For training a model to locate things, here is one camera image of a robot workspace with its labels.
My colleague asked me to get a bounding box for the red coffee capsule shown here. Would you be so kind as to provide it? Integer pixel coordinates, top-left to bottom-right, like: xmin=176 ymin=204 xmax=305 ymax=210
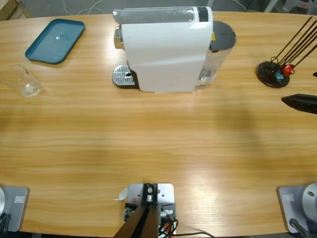
xmin=283 ymin=63 xmax=295 ymax=76

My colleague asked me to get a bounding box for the white capsule coffee machine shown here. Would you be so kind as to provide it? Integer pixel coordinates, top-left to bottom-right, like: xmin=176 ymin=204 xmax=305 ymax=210
xmin=112 ymin=6 xmax=214 ymax=94

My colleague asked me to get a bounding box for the clear glass cup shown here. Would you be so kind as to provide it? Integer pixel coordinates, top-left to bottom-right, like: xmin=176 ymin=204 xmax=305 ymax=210
xmin=0 ymin=64 xmax=43 ymax=98

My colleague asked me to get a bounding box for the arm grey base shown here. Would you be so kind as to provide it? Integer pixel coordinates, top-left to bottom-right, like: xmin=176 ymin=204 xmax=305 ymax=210
xmin=0 ymin=186 xmax=30 ymax=233
xmin=276 ymin=182 xmax=317 ymax=234

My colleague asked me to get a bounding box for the black capsule holder with rods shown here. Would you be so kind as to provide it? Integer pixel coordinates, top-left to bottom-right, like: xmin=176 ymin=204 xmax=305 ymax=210
xmin=256 ymin=16 xmax=317 ymax=89

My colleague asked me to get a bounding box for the white plastic stool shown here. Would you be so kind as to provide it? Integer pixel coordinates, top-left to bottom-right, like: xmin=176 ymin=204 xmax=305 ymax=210
xmin=262 ymin=0 xmax=317 ymax=13

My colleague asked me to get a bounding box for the white paper tab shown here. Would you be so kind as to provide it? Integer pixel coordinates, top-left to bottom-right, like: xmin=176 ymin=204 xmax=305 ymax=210
xmin=113 ymin=187 xmax=129 ymax=201

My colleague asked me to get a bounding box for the teal plastic tray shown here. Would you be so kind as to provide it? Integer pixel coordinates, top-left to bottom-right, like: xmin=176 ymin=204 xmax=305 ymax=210
xmin=24 ymin=18 xmax=86 ymax=65

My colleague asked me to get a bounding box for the light wooden board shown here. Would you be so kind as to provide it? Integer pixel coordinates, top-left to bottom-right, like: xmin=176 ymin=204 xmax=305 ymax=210
xmin=0 ymin=0 xmax=33 ymax=22

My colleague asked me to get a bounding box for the black base cable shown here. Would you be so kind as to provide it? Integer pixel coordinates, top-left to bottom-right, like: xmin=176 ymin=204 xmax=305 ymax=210
xmin=289 ymin=218 xmax=312 ymax=238
xmin=0 ymin=213 xmax=12 ymax=233

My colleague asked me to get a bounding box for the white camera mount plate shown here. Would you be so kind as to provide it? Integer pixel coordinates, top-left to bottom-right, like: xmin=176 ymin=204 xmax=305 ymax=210
xmin=126 ymin=182 xmax=177 ymax=236

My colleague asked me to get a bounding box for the orange cable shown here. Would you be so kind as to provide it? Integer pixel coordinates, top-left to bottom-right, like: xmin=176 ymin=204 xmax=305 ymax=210
xmin=158 ymin=220 xmax=174 ymax=235

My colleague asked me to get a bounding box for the dark camera mount post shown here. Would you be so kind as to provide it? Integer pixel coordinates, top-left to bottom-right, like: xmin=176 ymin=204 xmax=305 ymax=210
xmin=115 ymin=182 xmax=159 ymax=238

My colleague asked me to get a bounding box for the white floor cable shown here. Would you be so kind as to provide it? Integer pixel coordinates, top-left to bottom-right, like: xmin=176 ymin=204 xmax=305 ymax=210
xmin=60 ymin=0 xmax=106 ymax=16

